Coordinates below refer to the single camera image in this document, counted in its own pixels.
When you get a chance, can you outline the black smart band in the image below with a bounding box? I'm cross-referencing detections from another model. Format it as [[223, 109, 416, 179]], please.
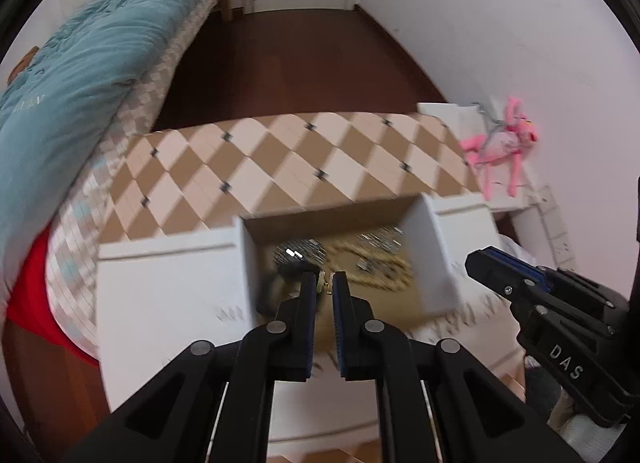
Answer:
[[257, 262, 302, 315]]

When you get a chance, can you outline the wooden bead bracelet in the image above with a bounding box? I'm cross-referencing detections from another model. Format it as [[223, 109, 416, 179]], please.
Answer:
[[324, 238, 417, 290]]

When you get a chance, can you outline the checkered bedsheet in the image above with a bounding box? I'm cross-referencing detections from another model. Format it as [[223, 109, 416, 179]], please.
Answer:
[[44, 0, 236, 355]]

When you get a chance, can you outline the thin silver chain necklace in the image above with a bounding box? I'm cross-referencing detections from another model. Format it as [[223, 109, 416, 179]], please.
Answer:
[[356, 225, 405, 250]]

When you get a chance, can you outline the checkered printed tablecloth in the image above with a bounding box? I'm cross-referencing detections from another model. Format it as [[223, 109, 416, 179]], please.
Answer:
[[94, 111, 527, 463]]

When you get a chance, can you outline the wooden bed frame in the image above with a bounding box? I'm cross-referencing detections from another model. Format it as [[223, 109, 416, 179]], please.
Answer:
[[219, 0, 246, 22]]

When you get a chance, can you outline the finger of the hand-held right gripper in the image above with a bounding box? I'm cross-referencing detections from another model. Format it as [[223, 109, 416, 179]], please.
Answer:
[[464, 250, 539, 305], [482, 246, 555, 289]]

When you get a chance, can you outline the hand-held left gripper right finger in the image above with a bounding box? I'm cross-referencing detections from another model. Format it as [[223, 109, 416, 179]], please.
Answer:
[[331, 270, 584, 463]]

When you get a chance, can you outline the light blue quilt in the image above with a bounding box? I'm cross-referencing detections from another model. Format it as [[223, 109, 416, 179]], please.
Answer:
[[0, 0, 241, 315]]

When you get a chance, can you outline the pink plush toy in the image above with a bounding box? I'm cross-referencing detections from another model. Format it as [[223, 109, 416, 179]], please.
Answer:
[[459, 96, 544, 202]]

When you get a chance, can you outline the red blanket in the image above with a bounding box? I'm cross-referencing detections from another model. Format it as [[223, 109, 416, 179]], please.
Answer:
[[4, 230, 102, 370]]

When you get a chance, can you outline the metal wire hanger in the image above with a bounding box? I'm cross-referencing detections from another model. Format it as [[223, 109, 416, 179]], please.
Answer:
[[472, 102, 507, 134]]

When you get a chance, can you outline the white wall socket row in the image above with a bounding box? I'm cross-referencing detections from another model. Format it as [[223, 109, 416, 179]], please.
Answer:
[[537, 185, 576, 267]]

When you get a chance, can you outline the white cardboard box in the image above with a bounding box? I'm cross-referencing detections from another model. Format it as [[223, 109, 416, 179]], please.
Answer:
[[233, 192, 465, 344]]

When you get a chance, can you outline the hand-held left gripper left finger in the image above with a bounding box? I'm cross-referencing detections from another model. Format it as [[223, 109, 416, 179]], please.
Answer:
[[62, 270, 321, 463]]

